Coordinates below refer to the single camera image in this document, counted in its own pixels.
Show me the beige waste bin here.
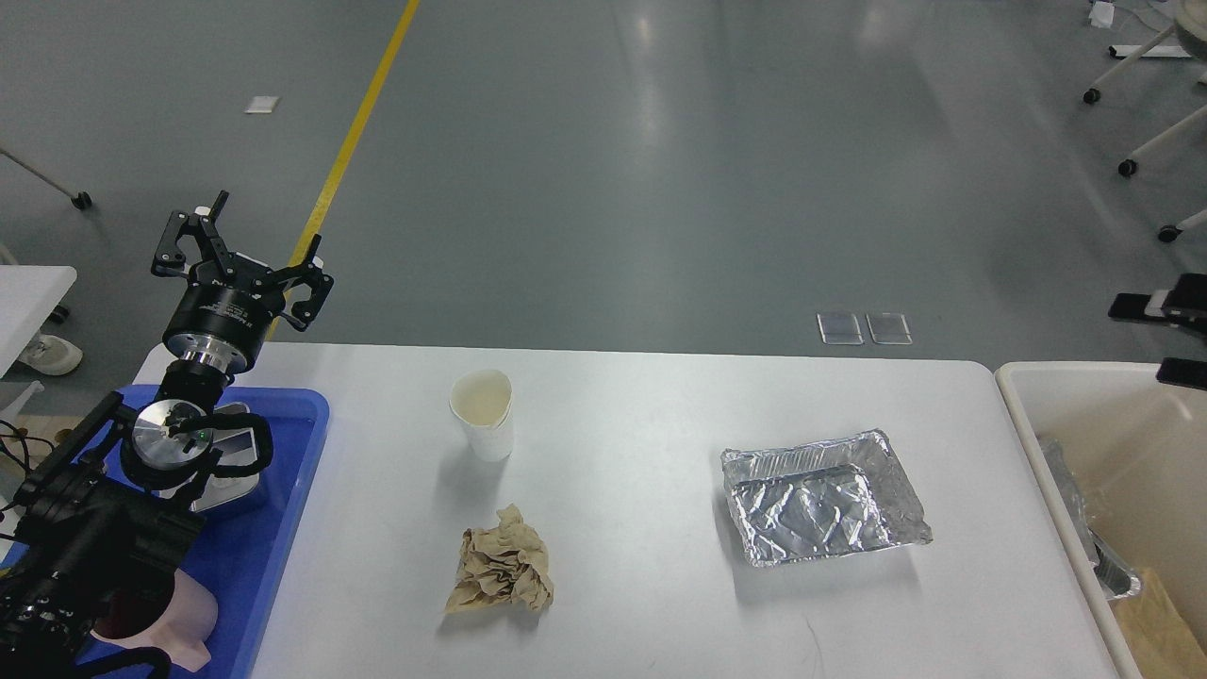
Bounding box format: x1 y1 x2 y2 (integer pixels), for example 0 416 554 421
996 361 1206 678

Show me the white side table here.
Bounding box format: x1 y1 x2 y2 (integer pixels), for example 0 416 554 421
1 265 77 375

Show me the stainless steel rectangular tin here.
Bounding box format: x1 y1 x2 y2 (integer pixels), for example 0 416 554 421
189 428 267 520

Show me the foil tray in bin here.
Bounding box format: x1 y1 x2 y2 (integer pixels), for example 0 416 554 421
1038 437 1143 602

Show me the rolling stand leg left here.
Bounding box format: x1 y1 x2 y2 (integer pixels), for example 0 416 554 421
1 146 93 211

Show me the clear floor plate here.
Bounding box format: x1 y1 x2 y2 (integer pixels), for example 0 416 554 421
816 312 864 345
864 312 914 345

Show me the brown paper in bin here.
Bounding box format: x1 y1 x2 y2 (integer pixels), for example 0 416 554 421
1112 567 1206 678

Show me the clear floor plate left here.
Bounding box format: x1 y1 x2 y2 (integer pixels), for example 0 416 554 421
816 312 864 345

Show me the black cables left edge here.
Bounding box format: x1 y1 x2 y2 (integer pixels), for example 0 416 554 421
0 420 58 491

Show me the aluminium foil tray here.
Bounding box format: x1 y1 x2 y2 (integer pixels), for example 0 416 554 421
719 429 933 568

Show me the crumpled brown paper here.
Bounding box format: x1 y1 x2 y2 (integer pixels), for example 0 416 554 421
443 504 555 615

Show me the white rolling chair base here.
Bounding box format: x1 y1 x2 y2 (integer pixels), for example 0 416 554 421
1081 0 1207 244

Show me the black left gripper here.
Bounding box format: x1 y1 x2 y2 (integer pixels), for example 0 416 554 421
151 191 336 375

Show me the white paper on floor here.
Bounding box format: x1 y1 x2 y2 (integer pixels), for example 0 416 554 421
244 95 280 115

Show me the clear floor plate right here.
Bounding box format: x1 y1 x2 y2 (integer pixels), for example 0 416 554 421
864 312 914 345

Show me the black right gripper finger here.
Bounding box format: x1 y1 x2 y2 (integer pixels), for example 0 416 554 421
1158 357 1207 391
1108 273 1206 334

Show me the blue plastic tray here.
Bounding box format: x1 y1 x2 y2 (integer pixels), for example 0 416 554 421
0 385 332 679

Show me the pink ceramic mug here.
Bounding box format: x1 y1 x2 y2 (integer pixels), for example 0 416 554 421
91 569 217 673

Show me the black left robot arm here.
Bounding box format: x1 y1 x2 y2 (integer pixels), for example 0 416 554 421
2 191 336 678

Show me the white sneaker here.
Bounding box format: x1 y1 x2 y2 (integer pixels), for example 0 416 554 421
16 334 83 375

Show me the white paper cup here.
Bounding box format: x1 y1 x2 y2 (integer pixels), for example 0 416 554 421
449 369 514 461

